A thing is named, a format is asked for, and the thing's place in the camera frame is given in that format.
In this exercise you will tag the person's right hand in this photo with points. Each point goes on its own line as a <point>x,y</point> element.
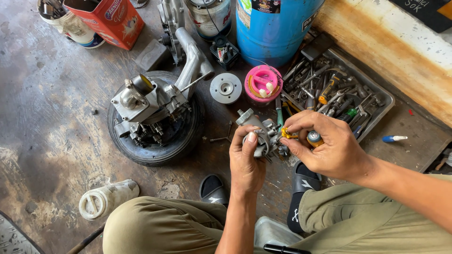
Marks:
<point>335,151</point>

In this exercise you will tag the person's left hand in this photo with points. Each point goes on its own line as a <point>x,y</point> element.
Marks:
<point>247,169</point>

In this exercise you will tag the grey metal carburetor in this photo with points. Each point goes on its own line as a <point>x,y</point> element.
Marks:
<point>266,136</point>

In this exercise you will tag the small yellow plastic part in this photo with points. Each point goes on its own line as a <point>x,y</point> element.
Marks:
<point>286,133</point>

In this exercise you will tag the three-way metal wrench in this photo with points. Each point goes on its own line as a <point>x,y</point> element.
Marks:
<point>226,136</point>

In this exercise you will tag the black rubber sandal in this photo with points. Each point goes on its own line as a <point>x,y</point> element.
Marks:
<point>303,183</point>
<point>213,192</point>

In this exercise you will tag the metal tray of tools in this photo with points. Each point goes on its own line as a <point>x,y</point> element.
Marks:
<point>339,95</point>

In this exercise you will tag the blue white small tube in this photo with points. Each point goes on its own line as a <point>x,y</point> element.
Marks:
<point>392,139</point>

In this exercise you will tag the translucent plastic container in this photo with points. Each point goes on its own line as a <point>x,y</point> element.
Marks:
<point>273,232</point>

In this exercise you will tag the black rubber tyre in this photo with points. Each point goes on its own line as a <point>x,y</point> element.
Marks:
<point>176,148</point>

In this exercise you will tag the grey round metal disc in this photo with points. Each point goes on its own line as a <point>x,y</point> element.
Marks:
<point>226,88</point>

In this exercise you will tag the pink round plastic container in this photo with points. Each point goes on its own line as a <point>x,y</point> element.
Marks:
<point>263,84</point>

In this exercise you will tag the olive green trousers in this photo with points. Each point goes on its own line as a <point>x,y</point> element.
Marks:
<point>159,225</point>

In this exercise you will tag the flat black box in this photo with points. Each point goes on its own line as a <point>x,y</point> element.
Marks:
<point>316,47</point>

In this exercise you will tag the grey metal engine block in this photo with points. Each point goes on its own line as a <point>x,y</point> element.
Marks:
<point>152,102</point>

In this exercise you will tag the small black battery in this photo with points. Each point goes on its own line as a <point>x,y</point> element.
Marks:
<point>224,53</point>

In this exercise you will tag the blue plastic barrel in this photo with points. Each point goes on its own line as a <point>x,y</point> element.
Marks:
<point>272,31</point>

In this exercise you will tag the dirty white plastic bottle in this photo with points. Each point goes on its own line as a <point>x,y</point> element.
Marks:
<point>109,197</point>

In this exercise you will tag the white metal paint can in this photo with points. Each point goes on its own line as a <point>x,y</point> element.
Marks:
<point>212,19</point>

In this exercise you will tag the grey metal engine casing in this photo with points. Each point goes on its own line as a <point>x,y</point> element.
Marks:
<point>173,24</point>

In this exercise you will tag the black sign board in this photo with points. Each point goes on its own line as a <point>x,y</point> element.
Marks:
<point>423,12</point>

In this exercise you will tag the dark metal rod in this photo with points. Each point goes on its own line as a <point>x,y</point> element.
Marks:
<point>86,240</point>

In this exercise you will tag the red cardboard carton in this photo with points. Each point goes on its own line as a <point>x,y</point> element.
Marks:
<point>113,24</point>

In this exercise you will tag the white plastic bucket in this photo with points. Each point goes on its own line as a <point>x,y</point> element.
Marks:
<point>79,31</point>

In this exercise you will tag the grey metal plate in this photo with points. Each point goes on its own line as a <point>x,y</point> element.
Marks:
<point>14,238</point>

